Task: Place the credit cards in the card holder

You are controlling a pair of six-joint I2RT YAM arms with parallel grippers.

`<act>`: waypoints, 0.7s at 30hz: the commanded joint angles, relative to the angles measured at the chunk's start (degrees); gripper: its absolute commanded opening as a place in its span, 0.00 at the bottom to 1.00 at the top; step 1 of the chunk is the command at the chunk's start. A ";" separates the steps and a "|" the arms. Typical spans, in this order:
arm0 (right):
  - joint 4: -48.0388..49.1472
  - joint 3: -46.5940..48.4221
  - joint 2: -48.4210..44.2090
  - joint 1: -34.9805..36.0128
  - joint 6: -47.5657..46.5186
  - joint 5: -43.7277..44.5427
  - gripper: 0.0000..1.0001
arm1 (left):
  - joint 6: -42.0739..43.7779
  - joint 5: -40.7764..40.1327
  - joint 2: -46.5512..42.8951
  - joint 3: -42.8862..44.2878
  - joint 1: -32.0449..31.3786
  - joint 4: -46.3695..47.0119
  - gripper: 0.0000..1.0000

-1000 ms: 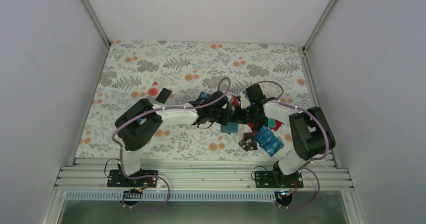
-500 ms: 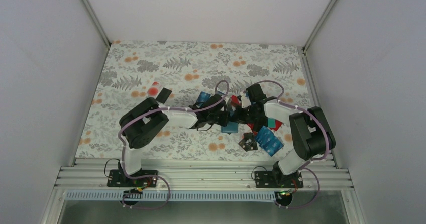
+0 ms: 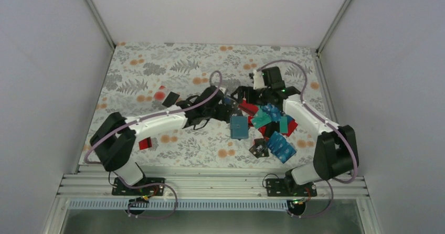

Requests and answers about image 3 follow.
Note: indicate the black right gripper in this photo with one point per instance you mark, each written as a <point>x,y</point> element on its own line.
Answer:
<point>241,90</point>

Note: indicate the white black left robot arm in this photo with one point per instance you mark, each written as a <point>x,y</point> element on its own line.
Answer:
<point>118,136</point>

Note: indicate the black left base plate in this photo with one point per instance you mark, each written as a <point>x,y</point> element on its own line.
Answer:
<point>120,189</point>

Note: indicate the blue card pile front right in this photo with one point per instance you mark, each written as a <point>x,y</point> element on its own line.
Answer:
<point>280,147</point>

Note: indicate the black card with chip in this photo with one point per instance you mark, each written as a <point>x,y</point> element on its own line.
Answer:
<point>259,149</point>

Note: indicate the aluminium rail frame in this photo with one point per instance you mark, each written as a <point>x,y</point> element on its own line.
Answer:
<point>187,183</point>

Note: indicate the black card near left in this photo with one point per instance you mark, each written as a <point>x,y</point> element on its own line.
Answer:
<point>170,99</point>

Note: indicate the red card with black stripe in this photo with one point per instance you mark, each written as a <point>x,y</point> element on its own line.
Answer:
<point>250,109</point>

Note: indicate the floral patterned table mat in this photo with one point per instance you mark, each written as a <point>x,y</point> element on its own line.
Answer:
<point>139,69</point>

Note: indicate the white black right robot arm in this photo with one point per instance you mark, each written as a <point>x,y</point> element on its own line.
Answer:
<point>335,145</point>

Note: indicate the red card under left arm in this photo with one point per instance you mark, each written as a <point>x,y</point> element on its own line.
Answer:
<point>145,144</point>

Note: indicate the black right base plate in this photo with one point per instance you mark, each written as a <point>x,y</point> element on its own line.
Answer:
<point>287,187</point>

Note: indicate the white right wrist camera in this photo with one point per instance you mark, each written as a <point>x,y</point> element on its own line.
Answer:
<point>258,80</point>

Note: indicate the white card with red circle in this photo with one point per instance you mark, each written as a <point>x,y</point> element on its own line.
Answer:
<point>161,93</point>

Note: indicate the teal leather card holder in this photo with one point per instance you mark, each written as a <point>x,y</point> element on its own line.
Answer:
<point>239,127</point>

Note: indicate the teal green card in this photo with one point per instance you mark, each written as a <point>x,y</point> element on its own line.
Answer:
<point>260,119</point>

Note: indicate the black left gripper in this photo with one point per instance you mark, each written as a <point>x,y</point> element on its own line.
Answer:
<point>223,114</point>

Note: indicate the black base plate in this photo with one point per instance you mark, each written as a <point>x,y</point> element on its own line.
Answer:
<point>287,187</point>
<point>120,189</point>

